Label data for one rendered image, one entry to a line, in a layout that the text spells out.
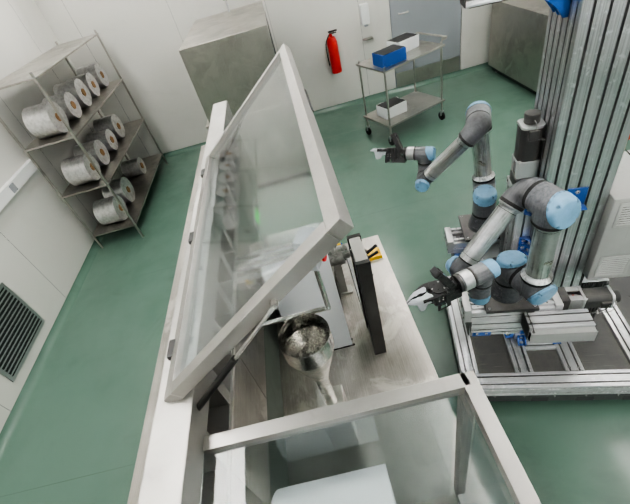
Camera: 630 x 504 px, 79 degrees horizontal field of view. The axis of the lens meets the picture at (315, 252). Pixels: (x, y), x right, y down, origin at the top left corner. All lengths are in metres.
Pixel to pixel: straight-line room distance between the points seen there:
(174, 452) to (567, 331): 1.68
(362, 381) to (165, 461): 0.97
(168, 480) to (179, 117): 5.82
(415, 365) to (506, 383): 0.87
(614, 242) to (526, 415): 1.08
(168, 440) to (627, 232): 1.87
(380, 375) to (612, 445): 1.41
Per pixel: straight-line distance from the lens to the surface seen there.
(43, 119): 4.50
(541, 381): 2.47
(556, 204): 1.48
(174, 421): 0.87
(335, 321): 1.58
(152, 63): 6.17
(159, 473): 0.84
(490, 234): 1.60
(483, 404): 0.81
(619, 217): 2.00
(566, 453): 2.58
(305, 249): 0.58
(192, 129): 6.38
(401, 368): 1.65
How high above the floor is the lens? 2.33
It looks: 41 degrees down
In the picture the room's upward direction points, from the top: 17 degrees counter-clockwise
